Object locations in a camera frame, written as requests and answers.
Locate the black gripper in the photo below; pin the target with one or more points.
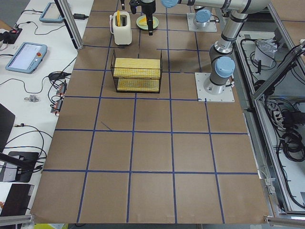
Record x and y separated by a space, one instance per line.
148 8

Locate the white toaster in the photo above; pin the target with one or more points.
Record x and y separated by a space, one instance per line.
123 34

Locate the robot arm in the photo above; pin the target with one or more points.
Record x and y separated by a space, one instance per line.
220 52
201 14

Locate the bread slice in toaster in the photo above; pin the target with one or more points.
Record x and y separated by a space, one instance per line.
118 19

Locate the triangular bread on plate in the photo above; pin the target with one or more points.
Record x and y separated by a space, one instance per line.
143 21

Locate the light green plate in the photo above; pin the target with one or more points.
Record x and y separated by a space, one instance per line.
145 28

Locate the black power adapter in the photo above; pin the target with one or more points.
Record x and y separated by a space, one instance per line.
80 16

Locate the blue teach pendant far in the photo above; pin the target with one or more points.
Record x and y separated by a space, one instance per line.
51 14

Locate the blue teach pendant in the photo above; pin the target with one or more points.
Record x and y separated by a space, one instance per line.
51 14
27 58

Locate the blue teach pendant near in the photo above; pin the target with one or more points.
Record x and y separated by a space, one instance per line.
27 58

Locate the aluminium frame post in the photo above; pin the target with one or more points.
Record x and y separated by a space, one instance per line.
66 14

